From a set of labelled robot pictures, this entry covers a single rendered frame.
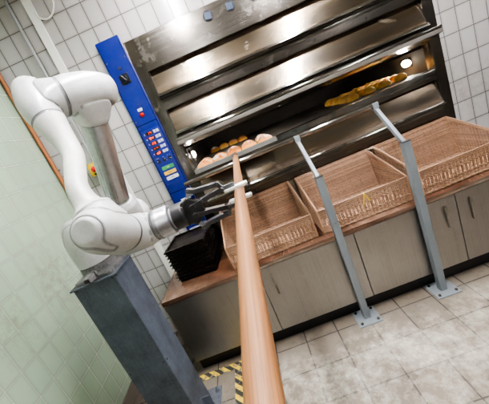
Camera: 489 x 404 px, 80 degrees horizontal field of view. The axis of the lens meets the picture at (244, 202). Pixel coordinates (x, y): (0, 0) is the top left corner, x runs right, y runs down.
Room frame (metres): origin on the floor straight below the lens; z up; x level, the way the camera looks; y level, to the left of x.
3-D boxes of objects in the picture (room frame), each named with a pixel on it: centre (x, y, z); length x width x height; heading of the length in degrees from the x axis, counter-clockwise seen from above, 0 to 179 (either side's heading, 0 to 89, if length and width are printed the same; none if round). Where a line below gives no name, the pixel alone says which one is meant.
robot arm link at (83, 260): (1.30, 0.72, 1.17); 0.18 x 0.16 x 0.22; 128
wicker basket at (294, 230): (1.83, -0.07, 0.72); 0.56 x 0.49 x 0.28; 87
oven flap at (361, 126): (2.06, -0.65, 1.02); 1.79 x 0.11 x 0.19; 86
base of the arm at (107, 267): (1.27, 0.73, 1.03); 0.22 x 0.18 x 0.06; 176
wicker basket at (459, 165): (1.75, -1.25, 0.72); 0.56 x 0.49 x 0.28; 87
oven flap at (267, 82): (2.06, -0.65, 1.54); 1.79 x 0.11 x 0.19; 86
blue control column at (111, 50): (3.05, 0.33, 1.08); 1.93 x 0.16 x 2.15; 176
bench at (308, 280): (1.78, -0.52, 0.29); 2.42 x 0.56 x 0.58; 86
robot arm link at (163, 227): (0.83, 0.23, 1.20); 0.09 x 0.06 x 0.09; 176
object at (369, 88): (2.46, -1.26, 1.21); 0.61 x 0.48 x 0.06; 176
